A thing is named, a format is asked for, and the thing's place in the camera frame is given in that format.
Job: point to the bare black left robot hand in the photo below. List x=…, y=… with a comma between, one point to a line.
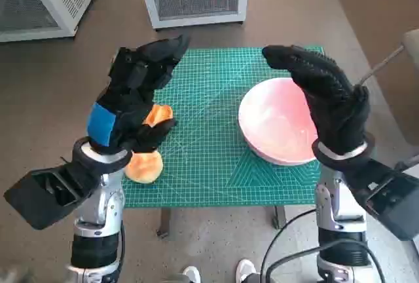
x=124, y=106

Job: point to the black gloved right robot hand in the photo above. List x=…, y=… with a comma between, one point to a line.
x=330, y=99

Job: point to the long twisted toy bread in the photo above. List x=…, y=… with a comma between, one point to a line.
x=158, y=114

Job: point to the pink bowl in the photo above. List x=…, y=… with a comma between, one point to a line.
x=271, y=122

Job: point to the round toy bread bun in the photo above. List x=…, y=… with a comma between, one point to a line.
x=145, y=168

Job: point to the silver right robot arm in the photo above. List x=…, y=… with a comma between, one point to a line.
x=330, y=204

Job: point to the green cutting mat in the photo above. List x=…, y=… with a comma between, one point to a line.
x=203, y=132

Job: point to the grey table leg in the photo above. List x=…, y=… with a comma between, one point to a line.
x=165, y=220
x=278, y=217

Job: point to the white shoe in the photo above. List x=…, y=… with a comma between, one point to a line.
x=245, y=271
x=191, y=274

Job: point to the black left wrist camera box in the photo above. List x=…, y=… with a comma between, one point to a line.
x=42, y=194

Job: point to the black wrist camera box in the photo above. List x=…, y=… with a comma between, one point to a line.
x=393, y=204
x=42, y=194

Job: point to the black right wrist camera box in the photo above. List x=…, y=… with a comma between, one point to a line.
x=393, y=204

